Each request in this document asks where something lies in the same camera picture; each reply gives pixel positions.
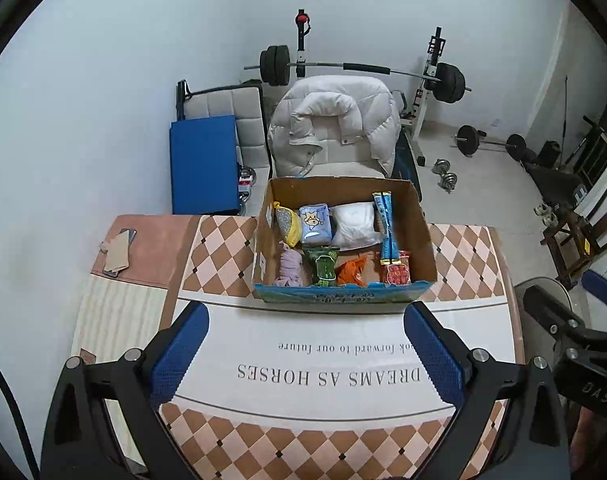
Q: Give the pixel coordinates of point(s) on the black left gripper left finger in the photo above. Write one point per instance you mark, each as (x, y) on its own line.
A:
(79, 440)

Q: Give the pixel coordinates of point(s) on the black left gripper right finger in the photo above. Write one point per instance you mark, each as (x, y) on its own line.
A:
(531, 442)

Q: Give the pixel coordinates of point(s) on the red snack bag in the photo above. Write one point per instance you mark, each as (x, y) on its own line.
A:
(398, 272)

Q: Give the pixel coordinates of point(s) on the green wet wipes pack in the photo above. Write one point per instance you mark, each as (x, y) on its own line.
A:
(323, 263)

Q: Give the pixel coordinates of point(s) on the blue long snack pack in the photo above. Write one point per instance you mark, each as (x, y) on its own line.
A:
(390, 252)

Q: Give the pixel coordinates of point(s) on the purple plush toy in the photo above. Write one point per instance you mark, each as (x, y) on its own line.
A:
(290, 267)

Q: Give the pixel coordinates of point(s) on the yellow scrubber sponge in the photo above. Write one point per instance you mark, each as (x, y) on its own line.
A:
(289, 224)

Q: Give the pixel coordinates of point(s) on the dark wooden chair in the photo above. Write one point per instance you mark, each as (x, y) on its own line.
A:
(576, 241)

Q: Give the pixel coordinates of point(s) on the brown cardboard box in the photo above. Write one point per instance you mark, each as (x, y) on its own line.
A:
(411, 232)

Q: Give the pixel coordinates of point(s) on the orange snack bag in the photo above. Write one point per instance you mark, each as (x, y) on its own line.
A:
(353, 272)

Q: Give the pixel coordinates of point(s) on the checkered round mat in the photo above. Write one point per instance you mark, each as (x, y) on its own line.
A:
(276, 391)

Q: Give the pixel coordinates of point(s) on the white pillow pack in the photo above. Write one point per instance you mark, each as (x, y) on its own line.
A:
(355, 226)

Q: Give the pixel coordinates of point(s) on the chrome dumbbell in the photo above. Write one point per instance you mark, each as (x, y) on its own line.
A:
(448, 182)
(441, 167)

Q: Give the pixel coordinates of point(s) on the light blue tissue pack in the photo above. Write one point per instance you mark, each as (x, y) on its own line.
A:
(316, 225)

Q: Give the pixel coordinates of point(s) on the barbell on floor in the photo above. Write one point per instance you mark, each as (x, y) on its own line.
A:
(468, 140)

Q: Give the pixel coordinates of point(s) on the white bench press rack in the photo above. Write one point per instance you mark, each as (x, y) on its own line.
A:
(412, 116)

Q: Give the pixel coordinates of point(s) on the blue folded mat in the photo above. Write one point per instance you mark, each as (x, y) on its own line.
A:
(203, 160)

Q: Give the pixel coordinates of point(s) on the white puffer jacket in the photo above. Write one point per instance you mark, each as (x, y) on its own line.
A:
(335, 126)

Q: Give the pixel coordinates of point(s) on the barbell on rack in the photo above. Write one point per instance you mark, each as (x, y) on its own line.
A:
(447, 83)

